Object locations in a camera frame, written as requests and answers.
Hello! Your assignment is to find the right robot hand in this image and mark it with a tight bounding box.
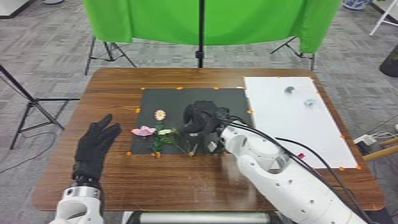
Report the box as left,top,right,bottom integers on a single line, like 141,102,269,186
180,99,233,136

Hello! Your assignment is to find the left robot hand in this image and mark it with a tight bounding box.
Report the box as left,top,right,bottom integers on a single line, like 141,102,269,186
72,113,123,181

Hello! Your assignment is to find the peach flower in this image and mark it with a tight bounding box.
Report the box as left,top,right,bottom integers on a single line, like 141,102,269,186
152,109,169,158

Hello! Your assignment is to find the dark mat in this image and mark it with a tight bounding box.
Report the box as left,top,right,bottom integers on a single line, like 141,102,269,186
130,87,255,155

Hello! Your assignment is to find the white flower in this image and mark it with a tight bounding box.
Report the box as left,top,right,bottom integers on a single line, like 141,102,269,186
157,128,198,157

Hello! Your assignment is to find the pink flower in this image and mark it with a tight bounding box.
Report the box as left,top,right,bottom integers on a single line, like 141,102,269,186
130,125,159,138

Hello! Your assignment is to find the white sheet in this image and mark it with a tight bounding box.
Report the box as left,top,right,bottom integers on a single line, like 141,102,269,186
242,76,363,170

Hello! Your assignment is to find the black tripod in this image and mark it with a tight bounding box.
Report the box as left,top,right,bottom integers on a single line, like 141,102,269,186
0,64,82,151

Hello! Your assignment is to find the black backdrop stand leg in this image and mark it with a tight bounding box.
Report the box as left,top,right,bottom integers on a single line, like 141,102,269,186
269,35,319,72
82,35,139,76

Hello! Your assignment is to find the black stand pole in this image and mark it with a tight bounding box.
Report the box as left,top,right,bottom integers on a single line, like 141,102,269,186
194,0,209,69

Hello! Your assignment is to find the pale grey bar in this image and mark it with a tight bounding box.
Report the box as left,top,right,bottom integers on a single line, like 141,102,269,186
127,211,276,224

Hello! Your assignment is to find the white power strip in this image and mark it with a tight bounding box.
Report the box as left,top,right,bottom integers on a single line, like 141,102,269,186
352,131,398,146

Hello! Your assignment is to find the black cable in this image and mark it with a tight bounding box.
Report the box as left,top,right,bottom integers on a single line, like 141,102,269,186
223,114,381,224

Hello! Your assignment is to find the white frame stand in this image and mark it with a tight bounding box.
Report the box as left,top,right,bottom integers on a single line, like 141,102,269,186
368,0,398,37

